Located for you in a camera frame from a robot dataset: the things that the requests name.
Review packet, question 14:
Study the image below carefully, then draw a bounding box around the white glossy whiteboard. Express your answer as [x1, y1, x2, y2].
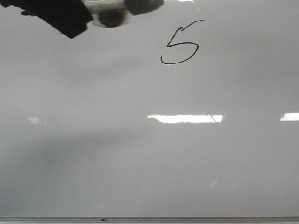
[0, 0, 299, 217]

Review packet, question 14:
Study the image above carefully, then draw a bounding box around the grey aluminium whiteboard frame rail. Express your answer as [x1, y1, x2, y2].
[0, 216, 299, 223]

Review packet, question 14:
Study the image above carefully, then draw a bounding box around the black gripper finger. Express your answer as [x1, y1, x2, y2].
[0, 0, 93, 39]

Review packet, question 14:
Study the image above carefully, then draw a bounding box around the white taped whiteboard marker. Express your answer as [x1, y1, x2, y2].
[83, 0, 164, 28]

